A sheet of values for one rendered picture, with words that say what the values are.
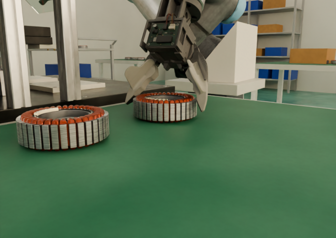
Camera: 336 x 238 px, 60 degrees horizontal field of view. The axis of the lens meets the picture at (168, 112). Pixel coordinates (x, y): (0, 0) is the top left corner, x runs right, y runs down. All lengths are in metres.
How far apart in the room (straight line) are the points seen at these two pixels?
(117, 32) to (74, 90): 7.34
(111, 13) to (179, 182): 7.64
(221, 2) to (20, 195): 0.53
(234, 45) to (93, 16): 6.53
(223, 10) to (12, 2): 0.40
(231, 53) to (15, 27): 0.78
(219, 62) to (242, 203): 0.94
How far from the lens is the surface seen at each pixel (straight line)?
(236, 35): 1.13
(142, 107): 0.47
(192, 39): 0.53
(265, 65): 3.09
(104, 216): 0.22
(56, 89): 0.72
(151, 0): 0.80
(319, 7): 7.28
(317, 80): 7.22
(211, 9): 0.66
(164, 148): 0.35
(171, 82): 1.21
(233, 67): 1.13
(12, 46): 0.54
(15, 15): 0.55
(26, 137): 0.37
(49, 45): 0.77
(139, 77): 0.54
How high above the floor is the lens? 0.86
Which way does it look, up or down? 12 degrees down
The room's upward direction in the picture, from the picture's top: straight up
